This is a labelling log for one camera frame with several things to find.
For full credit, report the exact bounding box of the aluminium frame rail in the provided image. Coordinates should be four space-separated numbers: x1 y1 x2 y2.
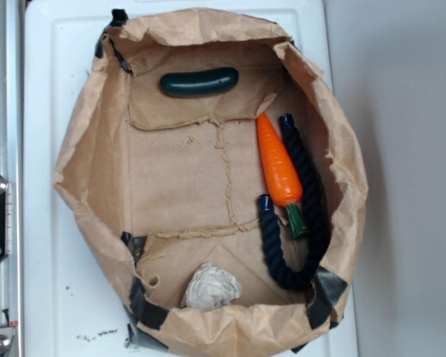
0 1 25 356

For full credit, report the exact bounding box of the dark green toy cucumber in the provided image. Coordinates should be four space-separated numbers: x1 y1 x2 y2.
159 67 239 98

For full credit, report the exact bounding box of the orange toy carrot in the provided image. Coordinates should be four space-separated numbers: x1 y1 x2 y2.
256 113 311 239

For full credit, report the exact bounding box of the dark blue rope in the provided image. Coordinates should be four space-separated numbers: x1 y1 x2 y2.
258 113 331 292

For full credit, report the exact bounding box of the white paper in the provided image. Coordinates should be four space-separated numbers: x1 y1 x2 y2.
181 263 243 312

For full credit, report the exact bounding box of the brown paper bag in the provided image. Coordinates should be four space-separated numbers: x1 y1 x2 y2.
54 7 368 356

